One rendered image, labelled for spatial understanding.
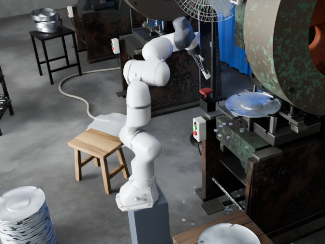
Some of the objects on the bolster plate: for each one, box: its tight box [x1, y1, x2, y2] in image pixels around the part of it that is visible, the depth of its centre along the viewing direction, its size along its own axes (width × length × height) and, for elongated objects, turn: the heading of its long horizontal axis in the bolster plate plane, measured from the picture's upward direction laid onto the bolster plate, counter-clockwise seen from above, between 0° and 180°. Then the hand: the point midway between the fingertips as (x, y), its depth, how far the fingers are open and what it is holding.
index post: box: [269, 115, 277, 133], centre depth 195 cm, size 3×3×10 cm
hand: (206, 73), depth 227 cm, fingers closed
